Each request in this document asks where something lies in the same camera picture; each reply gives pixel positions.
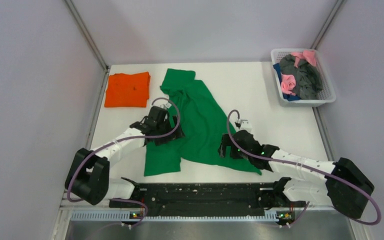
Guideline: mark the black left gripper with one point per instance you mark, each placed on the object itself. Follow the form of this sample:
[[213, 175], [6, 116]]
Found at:
[[178, 133]]

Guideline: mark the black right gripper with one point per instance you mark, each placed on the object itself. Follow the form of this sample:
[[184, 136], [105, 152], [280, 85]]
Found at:
[[227, 140]]

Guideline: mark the green t shirt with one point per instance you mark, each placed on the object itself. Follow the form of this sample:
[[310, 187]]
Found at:
[[203, 123]]

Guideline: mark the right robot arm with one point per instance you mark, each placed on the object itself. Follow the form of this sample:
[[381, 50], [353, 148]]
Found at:
[[339, 184]]

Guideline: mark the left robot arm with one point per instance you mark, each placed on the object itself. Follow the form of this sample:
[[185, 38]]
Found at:
[[89, 178]]

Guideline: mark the folded orange t shirt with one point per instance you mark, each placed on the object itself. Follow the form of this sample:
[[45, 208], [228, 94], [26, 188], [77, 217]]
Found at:
[[127, 90]]

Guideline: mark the pink t shirt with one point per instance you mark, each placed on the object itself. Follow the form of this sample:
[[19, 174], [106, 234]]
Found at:
[[289, 82]]

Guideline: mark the blue t shirt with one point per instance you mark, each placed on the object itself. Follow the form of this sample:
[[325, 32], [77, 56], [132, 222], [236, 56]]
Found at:
[[287, 84]]

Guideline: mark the white plastic laundry basket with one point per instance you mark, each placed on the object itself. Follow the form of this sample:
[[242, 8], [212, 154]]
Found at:
[[313, 82]]

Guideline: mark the dark grey t shirt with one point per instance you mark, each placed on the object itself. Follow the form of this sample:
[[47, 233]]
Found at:
[[303, 78]]

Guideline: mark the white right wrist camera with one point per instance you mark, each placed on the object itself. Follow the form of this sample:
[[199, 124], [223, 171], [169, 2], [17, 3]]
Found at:
[[244, 125]]

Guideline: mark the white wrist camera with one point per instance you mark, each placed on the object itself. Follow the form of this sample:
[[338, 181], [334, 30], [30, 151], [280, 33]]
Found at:
[[244, 125], [165, 106]]

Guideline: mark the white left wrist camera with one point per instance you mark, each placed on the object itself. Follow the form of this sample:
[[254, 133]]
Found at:
[[165, 106]]

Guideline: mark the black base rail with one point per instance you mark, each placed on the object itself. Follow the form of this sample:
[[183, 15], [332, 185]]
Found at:
[[207, 199]]

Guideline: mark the white slotted cable duct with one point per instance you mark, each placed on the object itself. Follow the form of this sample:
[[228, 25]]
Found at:
[[128, 216]]

